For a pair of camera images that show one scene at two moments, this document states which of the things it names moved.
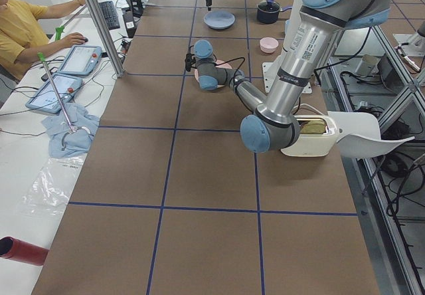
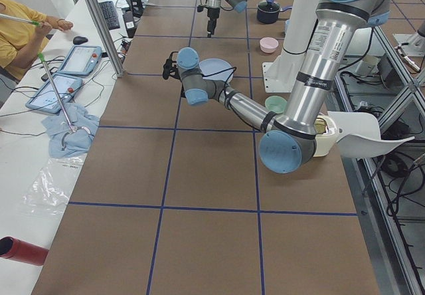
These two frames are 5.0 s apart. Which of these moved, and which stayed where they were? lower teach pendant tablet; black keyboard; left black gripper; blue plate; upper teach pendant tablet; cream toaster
Moved: left black gripper; blue plate
Stayed: upper teach pendant tablet; cream toaster; black keyboard; lower teach pendant tablet
